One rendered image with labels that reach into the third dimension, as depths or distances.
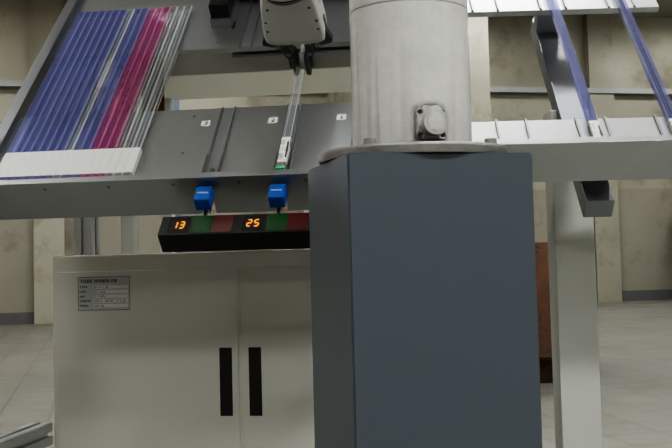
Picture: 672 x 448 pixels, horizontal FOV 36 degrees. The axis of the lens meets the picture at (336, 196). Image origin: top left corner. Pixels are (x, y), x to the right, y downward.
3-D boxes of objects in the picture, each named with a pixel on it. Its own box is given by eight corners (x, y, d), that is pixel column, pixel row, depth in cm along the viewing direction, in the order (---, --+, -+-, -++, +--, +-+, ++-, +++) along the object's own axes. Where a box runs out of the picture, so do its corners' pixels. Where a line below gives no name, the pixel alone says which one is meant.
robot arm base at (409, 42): (539, 151, 97) (532, -43, 98) (342, 151, 92) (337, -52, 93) (468, 169, 115) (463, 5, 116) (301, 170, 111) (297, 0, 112)
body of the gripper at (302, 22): (319, -34, 163) (329, 21, 172) (256, -30, 165) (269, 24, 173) (316, -4, 158) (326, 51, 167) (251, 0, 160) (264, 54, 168)
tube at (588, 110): (609, 163, 136) (611, 154, 135) (598, 163, 136) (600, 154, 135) (547, -22, 174) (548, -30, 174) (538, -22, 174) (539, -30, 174)
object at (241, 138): (410, 188, 151) (409, 171, 149) (-14, 203, 160) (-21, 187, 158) (414, 111, 165) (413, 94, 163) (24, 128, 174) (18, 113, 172)
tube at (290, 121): (285, 175, 152) (284, 170, 151) (276, 176, 152) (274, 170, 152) (319, 1, 190) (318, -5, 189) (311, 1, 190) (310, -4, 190)
